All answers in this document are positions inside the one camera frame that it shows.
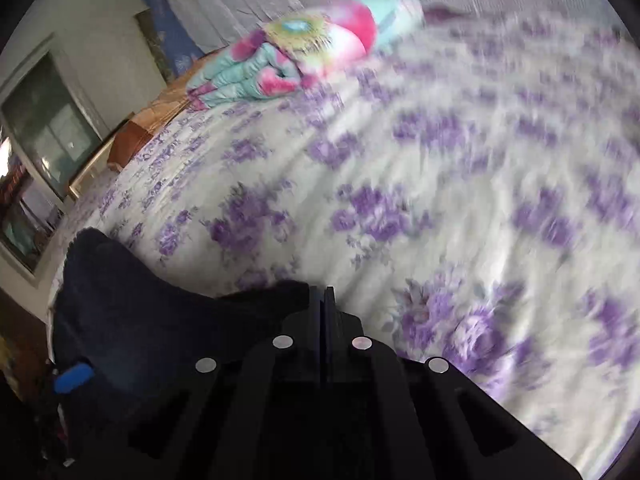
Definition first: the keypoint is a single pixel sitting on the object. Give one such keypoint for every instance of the blue cloth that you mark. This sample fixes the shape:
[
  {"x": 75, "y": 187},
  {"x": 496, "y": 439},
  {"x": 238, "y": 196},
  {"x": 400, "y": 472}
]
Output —
[{"x": 172, "y": 30}]

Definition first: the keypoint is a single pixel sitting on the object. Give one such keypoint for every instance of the navy blue pants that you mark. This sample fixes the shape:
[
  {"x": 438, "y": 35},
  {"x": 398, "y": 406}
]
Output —
[{"x": 130, "y": 305}]

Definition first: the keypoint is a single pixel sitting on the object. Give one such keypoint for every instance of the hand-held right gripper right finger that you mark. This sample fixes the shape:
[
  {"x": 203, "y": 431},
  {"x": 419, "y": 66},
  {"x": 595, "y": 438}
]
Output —
[{"x": 370, "y": 390}]

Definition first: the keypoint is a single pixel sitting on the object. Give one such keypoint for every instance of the orange blanket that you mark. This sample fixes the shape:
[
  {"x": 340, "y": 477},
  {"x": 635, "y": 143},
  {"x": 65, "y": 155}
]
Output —
[{"x": 155, "y": 120}]

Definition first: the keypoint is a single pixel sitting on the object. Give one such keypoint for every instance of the colourful floral folded quilt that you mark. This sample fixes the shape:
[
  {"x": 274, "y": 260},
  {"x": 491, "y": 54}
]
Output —
[{"x": 310, "y": 45}]

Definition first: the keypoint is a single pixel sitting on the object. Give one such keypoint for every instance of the purple floral bedspread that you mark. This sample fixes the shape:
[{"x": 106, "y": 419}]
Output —
[{"x": 450, "y": 240}]

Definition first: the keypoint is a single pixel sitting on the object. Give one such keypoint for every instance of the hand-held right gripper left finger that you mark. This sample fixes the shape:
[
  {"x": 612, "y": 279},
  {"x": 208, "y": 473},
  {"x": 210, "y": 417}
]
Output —
[{"x": 280, "y": 390}]

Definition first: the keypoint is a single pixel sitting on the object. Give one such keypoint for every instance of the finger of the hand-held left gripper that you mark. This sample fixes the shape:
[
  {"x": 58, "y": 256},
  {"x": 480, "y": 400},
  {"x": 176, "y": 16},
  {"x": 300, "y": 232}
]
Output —
[{"x": 74, "y": 377}]

